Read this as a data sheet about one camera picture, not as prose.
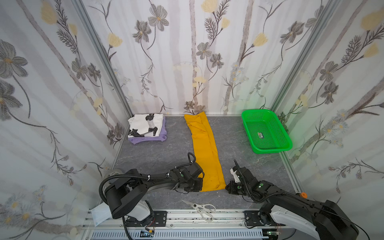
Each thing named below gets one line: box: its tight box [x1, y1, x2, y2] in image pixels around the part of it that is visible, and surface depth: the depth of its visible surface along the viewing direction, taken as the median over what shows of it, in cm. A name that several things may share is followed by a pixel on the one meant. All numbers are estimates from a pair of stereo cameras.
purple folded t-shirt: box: [128, 116, 168, 145], surface depth 104 cm
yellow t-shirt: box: [184, 111, 227, 193], surface depth 101 cm
